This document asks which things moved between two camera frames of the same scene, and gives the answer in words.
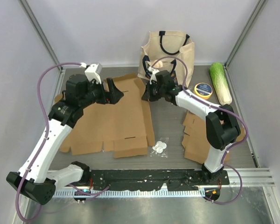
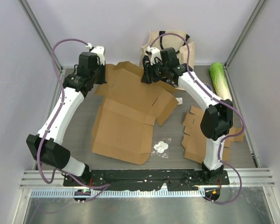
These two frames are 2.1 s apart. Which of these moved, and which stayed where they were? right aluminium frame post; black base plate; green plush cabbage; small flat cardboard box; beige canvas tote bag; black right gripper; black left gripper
Moved: black right gripper; black left gripper
Stayed: beige canvas tote bag; black base plate; green plush cabbage; small flat cardboard box; right aluminium frame post
